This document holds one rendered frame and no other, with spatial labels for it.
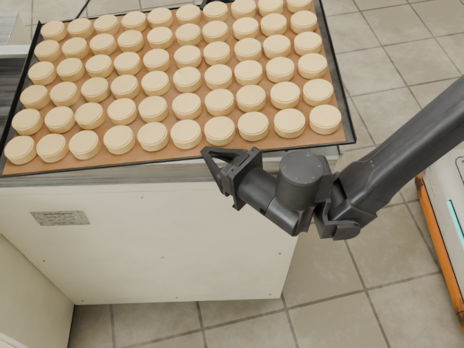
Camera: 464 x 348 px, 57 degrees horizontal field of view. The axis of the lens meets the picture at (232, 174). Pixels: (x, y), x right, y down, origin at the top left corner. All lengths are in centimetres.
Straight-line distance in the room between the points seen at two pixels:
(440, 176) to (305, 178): 118
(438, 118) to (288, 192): 20
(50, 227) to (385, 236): 124
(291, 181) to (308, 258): 115
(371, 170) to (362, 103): 158
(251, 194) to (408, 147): 22
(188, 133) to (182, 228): 34
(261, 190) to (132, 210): 38
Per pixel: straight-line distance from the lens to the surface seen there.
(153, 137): 72
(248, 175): 64
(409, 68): 242
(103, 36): 94
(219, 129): 71
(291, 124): 70
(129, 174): 83
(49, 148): 78
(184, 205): 90
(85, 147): 75
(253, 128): 70
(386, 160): 59
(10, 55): 108
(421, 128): 58
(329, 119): 71
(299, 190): 56
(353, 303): 166
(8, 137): 87
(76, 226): 103
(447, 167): 170
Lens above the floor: 154
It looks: 57 degrees down
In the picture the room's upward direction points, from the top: straight up
